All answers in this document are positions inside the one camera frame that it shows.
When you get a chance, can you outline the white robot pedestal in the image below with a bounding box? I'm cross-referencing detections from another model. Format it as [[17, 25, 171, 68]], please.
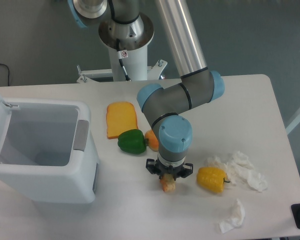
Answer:
[[76, 41, 168, 83]]

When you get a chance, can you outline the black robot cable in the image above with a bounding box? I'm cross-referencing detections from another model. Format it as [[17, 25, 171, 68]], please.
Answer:
[[116, 38, 133, 82]]

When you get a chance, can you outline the black floor cable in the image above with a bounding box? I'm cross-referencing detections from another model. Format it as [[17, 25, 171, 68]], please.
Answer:
[[0, 63, 11, 86]]

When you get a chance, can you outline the large crumpled white tissue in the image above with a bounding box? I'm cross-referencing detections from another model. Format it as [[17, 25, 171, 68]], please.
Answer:
[[206, 150, 268, 192]]

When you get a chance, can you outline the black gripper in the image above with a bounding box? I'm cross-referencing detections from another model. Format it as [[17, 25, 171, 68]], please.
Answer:
[[145, 157, 193, 180]]

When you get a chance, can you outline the white trash bin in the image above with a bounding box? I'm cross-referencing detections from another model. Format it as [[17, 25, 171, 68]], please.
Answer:
[[0, 95, 100, 204]]

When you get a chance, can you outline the small crumpled white tissue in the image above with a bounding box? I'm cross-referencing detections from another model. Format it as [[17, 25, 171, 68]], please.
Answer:
[[218, 198, 246, 234]]

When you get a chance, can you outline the green bell pepper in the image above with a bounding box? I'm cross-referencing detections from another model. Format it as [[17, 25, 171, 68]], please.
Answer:
[[117, 129, 147, 155]]

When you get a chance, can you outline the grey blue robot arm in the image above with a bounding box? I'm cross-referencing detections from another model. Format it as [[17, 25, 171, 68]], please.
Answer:
[[68, 0, 225, 179]]

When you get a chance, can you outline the orange square toast bread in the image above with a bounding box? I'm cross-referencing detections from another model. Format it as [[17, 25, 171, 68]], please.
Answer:
[[106, 101, 138, 139]]

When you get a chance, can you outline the yellow bell pepper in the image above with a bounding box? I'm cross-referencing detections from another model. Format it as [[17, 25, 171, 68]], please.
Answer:
[[196, 167, 231, 193]]

